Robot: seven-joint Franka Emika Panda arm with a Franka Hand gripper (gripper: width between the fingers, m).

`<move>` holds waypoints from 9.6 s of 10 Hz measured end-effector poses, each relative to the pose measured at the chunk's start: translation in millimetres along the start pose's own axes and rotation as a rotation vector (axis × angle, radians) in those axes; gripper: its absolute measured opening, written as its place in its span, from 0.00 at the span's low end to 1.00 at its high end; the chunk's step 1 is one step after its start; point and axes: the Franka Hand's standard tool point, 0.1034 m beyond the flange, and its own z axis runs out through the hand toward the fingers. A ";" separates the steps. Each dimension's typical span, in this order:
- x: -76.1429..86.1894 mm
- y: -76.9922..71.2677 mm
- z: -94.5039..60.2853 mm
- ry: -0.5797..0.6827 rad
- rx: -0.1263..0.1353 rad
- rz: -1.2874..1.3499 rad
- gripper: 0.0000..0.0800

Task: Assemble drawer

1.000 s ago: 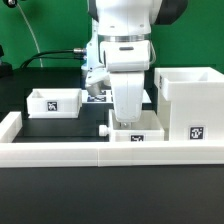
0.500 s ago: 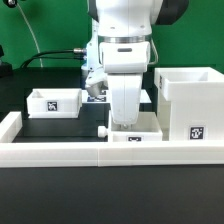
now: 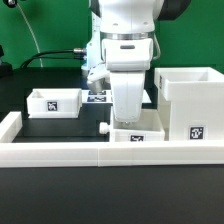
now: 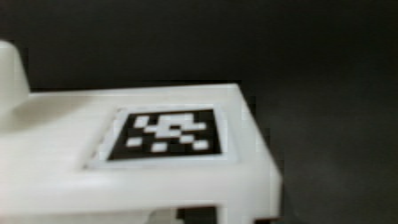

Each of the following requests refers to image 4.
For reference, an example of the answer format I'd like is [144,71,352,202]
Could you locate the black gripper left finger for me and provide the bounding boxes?
[176,206,217,224]

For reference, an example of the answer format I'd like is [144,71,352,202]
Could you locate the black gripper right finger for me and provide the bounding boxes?
[254,218,279,224]

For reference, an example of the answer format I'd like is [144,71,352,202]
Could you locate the white drawer front one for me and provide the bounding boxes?
[0,40,282,224]

